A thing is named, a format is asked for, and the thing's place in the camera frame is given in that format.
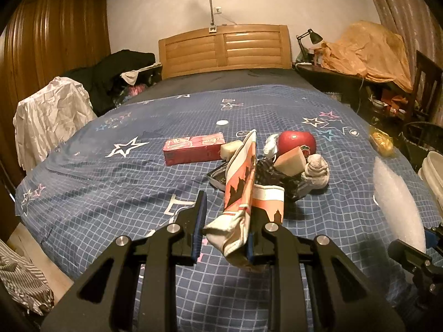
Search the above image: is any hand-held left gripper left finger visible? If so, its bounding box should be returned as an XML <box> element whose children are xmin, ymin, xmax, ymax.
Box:
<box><xmin>42</xmin><ymin>190</ymin><xmax>208</xmax><ymax>332</ymax></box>

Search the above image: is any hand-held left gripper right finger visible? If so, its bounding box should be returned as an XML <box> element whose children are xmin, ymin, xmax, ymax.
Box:
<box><xmin>246</xmin><ymin>207</ymin><xmax>405</xmax><ymax>332</ymax></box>

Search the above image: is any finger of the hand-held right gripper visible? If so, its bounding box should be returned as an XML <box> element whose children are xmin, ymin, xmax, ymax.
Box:
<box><xmin>388</xmin><ymin>240</ymin><xmax>443</xmax><ymax>301</ymax></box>
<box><xmin>424</xmin><ymin>226</ymin><xmax>443</xmax><ymax>250</ymax></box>

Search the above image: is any orange white paper bag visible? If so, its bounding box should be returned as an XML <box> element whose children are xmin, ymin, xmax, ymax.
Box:
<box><xmin>202</xmin><ymin>129</ymin><xmax>286</xmax><ymax>271</ymax></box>

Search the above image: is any white plastic bucket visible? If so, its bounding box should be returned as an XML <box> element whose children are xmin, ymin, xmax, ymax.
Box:
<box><xmin>418</xmin><ymin>150</ymin><xmax>443</xmax><ymax>215</ymax></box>

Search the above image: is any yellow snack packet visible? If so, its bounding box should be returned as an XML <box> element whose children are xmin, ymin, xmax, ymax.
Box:
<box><xmin>368</xmin><ymin>126</ymin><xmax>395</xmax><ymax>158</ymax></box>

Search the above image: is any silver foil packet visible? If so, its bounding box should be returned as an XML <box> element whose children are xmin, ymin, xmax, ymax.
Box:
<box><xmin>207</xmin><ymin>162</ymin><xmax>236</xmax><ymax>191</ymax></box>

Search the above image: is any pink cardboard box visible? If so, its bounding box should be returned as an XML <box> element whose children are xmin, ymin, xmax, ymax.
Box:
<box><xmin>163</xmin><ymin>132</ymin><xmax>226</xmax><ymax>166</ymax></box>

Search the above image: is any beige sponge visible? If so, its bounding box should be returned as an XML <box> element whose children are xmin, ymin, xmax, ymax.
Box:
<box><xmin>220</xmin><ymin>140</ymin><xmax>244</xmax><ymax>161</ymax></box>

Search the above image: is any tan cardboard wedge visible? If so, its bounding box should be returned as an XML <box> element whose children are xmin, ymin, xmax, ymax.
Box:
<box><xmin>273</xmin><ymin>146</ymin><xmax>308</xmax><ymax>177</ymax></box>

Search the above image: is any grey sock ball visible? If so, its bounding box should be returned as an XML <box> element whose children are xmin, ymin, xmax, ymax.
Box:
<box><xmin>301</xmin><ymin>154</ymin><xmax>330</xmax><ymax>191</ymax></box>

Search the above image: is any white crumpled tissue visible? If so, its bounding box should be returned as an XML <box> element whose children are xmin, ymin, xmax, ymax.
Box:
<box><xmin>263</xmin><ymin>135</ymin><xmax>281</xmax><ymax>156</ymax></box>

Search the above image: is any red apple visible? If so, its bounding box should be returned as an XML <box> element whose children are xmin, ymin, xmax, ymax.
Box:
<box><xmin>277</xmin><ymin>131</ymin><xmax>317</xmax><ymax>156</ymax></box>

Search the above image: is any dark grey bed sheet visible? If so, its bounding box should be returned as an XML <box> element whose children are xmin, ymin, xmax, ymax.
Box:
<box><xmin>126</xmin><ymin>69</ymin><xmax>326</xmax><ymax>104</ymax></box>

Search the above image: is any dark wooden chair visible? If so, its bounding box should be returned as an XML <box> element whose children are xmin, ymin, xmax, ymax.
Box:
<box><xmin>405</xmin><ymin>50</ymin><xmax>443</xmax><ymax>123</ymax></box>

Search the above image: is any small white cloth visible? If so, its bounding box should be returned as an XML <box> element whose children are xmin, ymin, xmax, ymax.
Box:
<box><xmin>119</xmin><ymin>68</ymin><xmax>142</xmax><ymax>85</ymax></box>

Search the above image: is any wooden headboard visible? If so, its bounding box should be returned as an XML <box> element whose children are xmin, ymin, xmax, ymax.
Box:
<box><xmin>158</xmin><ymin>24</ymin><xmax>291</xmax><ymax>79</ymax></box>

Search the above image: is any black clothes pile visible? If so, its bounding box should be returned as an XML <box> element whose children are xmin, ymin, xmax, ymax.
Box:
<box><xmin>62</xmin><ymin>50</ymin><xmax>156</xmax><ymax>116</ymax></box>

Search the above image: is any dark wooden desk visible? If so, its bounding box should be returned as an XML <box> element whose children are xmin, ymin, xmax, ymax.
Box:
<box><xmin>292</xmin><ymin>62</ymin><xmax>409</xmax><ymax>118</ymax></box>

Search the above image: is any white crumpled cloth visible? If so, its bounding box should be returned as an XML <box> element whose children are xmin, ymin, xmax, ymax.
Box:
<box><xmin>13</xmin><ymin>76</ymin><xmax>97</xmax><ymax>172</ymax></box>

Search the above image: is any striped cloth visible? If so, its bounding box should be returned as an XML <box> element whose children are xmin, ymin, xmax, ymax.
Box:
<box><xmin>0</xmin><ymin>238</ymin><xmax>56</xmax><ymax>315</ymax></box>

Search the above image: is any orange cloth cover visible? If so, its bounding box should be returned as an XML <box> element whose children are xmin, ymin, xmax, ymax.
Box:
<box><xmin>320</xmin><ymin>21</ymin><xmax>414</xmax><ymax>92</ymax></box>

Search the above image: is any black desk lamp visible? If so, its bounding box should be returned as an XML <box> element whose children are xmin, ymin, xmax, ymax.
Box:
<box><xmin>296</xmin><ymin>28</ymin><xmax>324</xmax><ymax>63</ymax></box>

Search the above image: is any metal phone stand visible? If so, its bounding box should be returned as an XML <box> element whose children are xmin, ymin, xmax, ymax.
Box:
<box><xmin>202</xmin><ymin>0</ymin><xmax>222</xmax><ymax>35</ymax></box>

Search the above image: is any patterned curtain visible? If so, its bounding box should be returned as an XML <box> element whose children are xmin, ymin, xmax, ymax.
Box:
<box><xmin>363</xmin><ymin>0</ymin><xmax>443</xmax><ymax>77</ymax></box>

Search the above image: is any wooden wardrobe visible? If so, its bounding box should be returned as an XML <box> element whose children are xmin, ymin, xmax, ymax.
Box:
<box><xmin>0</xmin><ymin>0</ymin><xmax>111</xmax><ymax>180</ymax></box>

